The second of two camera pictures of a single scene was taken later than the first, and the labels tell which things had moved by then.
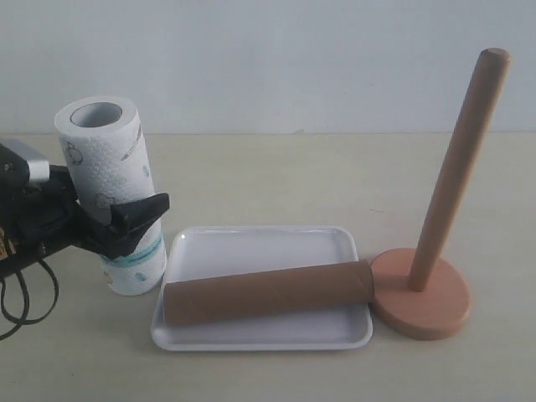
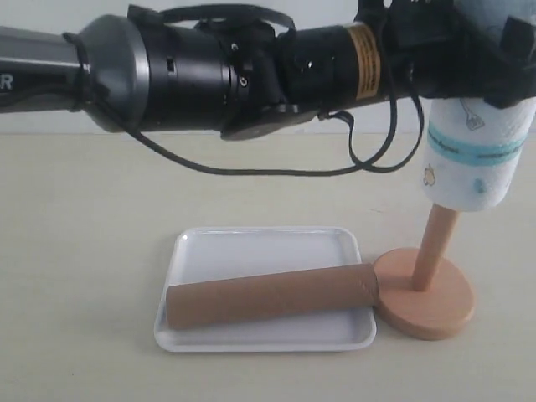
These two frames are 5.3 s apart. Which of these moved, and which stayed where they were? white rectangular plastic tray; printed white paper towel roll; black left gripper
Moved: black left gripper; printed white paper towel roll
Stayed: white rectangular plastic tray
